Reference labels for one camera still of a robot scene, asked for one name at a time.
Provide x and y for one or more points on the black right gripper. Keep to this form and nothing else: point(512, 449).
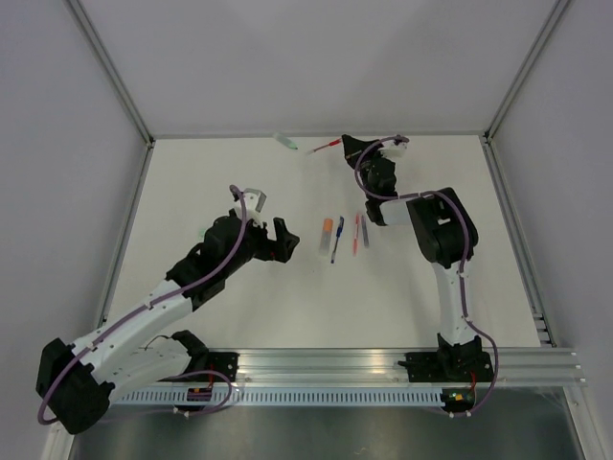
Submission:
point(352, 147)

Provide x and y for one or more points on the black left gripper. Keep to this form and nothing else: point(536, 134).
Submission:
point(280, 250)

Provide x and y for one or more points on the orange highlighter pen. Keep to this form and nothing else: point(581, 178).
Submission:
point(326, 234)

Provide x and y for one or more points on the blue gel pen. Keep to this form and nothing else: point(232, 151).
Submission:
point(337, 237)

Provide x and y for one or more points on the green highlighter pen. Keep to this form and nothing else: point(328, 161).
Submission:
point(285, 141)

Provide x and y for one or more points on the purple grey marker pen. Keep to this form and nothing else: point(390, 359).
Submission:
point(364, 229)

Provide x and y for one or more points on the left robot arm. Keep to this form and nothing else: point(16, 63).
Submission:
point(78, 381)

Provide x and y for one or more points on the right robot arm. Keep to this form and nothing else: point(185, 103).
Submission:
point(446, 237)

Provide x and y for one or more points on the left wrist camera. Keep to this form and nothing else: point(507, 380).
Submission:
point(250, 205)

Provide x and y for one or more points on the aluminium mounting rail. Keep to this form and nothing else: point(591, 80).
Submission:
point(508, 366)

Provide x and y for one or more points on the left aluminium frame post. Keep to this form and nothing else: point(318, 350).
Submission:
point(99, 51)

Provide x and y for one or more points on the aluminium frame post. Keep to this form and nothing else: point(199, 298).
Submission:
point(99, 51)
point(540, 42)

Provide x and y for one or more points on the white slotted cable duct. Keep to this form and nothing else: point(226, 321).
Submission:
point(289, 396)

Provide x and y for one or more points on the right aluminium frame post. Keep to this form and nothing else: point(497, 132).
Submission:
point(540, 42)

